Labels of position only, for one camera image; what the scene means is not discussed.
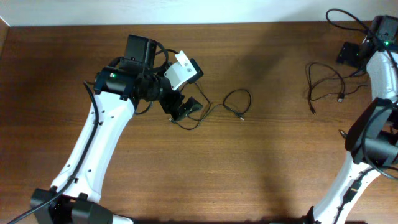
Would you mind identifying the black usb cable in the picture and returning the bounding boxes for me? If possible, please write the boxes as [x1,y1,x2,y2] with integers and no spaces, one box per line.
[169,81,252,131]

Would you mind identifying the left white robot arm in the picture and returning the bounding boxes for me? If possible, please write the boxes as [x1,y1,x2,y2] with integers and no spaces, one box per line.
[30,35,203,223]

